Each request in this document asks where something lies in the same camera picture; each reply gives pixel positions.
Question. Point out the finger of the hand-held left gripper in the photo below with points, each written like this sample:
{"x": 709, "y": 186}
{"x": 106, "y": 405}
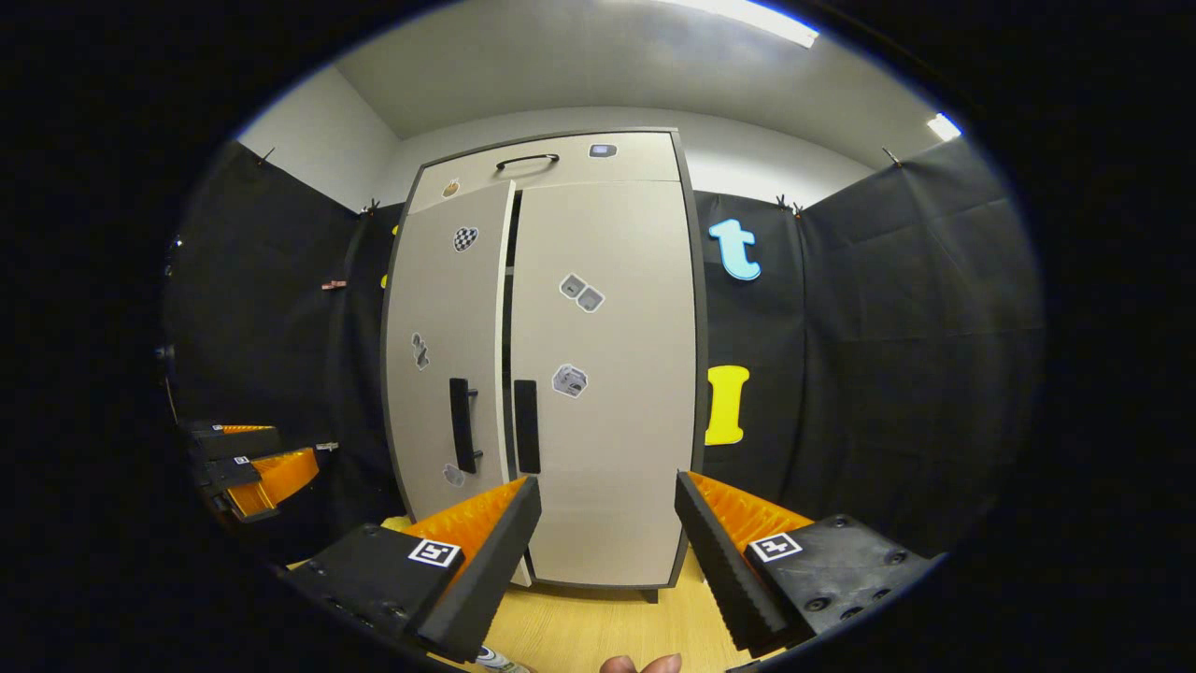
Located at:
{"x": 280, "y": 477}
{"x": 238, "y": 441}

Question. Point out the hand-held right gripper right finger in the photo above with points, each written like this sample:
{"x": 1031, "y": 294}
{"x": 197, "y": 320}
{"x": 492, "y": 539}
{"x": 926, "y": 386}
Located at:
{"x": 719, "y": 561}

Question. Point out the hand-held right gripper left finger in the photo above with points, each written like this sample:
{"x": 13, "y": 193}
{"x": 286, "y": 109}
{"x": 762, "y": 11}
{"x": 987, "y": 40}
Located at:
{"x": 486, "y": 570}

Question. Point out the white cabinet door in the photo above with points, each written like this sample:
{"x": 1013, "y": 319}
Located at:
{"x": 617, "y": 449}
{"x": 439, "y": 308}

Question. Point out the grey white cabinet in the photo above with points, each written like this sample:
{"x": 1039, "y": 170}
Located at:
{"x": 699, "y": 336}

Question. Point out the beige cabinet drawer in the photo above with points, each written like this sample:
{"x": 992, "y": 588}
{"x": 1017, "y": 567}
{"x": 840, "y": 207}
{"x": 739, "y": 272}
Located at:
{"x": 579, "y": 168}

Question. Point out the yellow round object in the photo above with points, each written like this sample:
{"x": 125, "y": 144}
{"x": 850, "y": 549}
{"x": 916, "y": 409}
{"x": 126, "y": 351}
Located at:
{"x": 397, "y": 522}

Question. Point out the black backdrop cloth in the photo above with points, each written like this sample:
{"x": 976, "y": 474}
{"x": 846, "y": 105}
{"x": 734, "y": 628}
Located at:
{"x": 888, "y": 374}

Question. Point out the small ceiling light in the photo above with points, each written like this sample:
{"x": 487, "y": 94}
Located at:
{"x": 945, "y": 126}

